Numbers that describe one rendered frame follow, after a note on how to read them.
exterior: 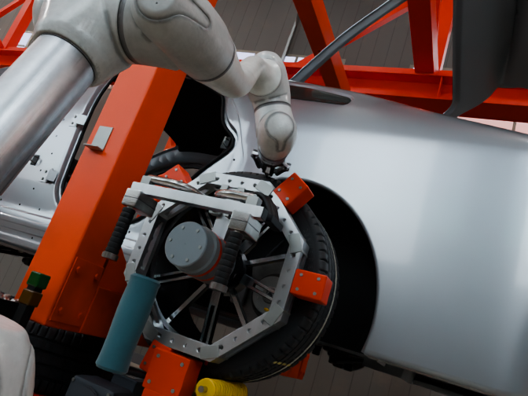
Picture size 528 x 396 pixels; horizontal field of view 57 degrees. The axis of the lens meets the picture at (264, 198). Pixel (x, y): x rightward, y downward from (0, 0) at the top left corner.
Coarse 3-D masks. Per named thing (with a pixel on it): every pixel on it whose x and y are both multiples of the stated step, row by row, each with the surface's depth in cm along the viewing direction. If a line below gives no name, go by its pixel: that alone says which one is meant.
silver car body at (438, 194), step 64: (512, 0) 282; (320, 64) 253; (512, 64) 331; (64, 128) 255; (192, 128) 374; (320, 128) 198; (384, 128) 189; (448, 128) 181; (384, 192) 178; (448, 192) 170; (512, 192) 163; (128, 256) 206; (384, 256) 169; (448, 256) 162; (512, 256) 155; (384, 320) 161; (448, 320) 154; (512, 320) 148; (448, 384) 306; (512, 384) 143
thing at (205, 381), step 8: (200, 384) 129; (208, 384) 128; (216, 384) 129; (224, 384) 134; (232, 384) 140; (240, 384) 146; (200, 392) 126; (208, 392) 127; (216, 392) 129; (224, 392) 133; (232, 392) 137; (240, 392) 143
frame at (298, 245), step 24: (264, 192) 144; (168, 216) 158; (288, 216) 139; (144, 240) 152; (288, 240) 136; (144, 264) 154; (288, 264) 133; (288, 288) 130; (288, 312) 132; (144, 336) 139; (168, 336) 137; (240, 336) 130; (264, 336) 133; (216, 360) 131
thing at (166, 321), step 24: (192, 216) 165; (216, 216) 172; (168, 264) 165; (240, 264) 154; (264, 264) 148; (168, 288) 163; (240, 288) 150; (264, 288) 144; (168, 312) 155; (216, 312) 146; (240, 312) 143; (192, 336) 154
